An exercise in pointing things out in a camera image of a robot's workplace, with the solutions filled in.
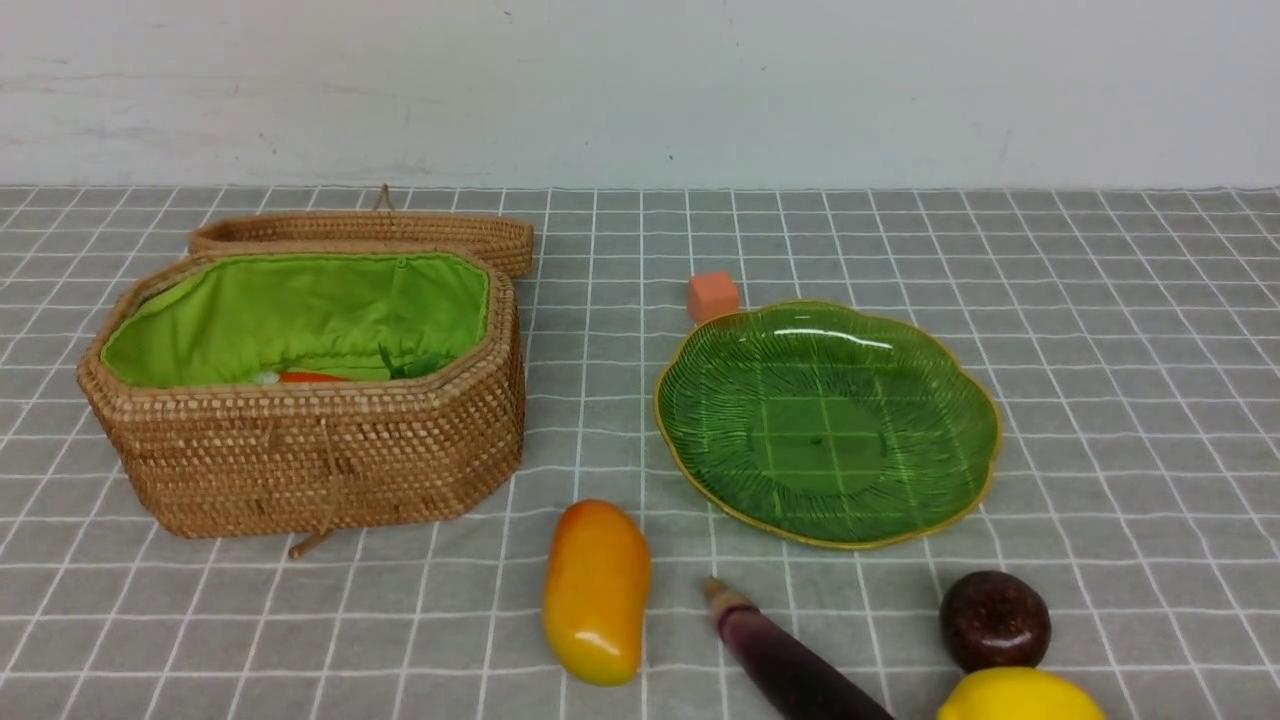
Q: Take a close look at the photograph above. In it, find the woven rattan basket lid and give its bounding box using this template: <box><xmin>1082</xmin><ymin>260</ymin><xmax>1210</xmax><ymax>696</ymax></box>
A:
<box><xmin>187</xmin><ymin>184</ymin><xmax>535</xmax><ymax>277</ymax></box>

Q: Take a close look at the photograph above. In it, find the white radish toy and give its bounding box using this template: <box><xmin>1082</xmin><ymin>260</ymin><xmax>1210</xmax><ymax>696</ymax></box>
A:
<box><xmin>378</xmin><ymin>345</ymin><xmax>454</xmax><ymax>380</ymax></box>

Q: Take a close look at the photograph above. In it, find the orange foam cube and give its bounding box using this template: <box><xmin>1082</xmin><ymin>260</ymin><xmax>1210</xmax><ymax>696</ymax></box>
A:
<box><xmin>686</xmin><ymin>270</ymin><xmax>741</xmax><ymax>325</ymax></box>

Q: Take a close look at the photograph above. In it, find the yellow lemon toy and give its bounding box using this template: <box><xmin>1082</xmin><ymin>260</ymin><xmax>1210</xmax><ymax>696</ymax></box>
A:
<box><xmin>934</xmin><ymin>667</ymin><xmax>1105</xmax><ymax>720</ymax></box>

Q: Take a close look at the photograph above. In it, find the dark brown passion fruit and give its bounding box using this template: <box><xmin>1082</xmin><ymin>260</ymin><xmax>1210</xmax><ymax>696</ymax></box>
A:
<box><xmin>938</xmin><ymin>570</ymin><xmax>1053</xmax><ymax>673</ymax></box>

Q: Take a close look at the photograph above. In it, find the orange carrot toy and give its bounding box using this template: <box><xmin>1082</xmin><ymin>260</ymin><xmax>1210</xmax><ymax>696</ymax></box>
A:
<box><xmin>275</xmin><ymin>372</ymin><xmax>348</xmax><ymax>383</ymax></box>

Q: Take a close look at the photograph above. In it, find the green glass leaf plate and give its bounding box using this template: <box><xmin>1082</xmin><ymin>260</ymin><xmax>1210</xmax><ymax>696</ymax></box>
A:
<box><xmin>653</xmin><ymin>300</ymin><xmax>1004</xmax><ymax>551</ymax></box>

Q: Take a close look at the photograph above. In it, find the woven rattan basket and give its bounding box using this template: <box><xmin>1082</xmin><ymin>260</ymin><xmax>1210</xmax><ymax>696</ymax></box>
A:
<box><xmin>77</xmin><ymin>243</ymin><xmax>526</xmax><ymax>544</ymax></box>

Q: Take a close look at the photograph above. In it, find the purple eggplant toy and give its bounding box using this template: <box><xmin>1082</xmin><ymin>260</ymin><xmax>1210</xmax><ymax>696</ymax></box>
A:
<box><xmin>701</xmin><ymin>577</ymin><xmax>893</xmax><ymax>719</ymax></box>

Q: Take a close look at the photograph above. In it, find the grey checkered tablecloth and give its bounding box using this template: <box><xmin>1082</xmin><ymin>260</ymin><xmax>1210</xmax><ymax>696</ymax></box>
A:
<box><xmin>1</xmin><ymin>186</ymin><xmax>1279</xmax><ymax>719</ymax></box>

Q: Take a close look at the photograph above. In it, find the yellow orange mango toy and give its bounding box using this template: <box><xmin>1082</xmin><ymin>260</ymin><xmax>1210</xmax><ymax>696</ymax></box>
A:
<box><xmin>541</xmin><ymin>498</ymin><xmax>652</xmax><ymax>687</ymax></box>

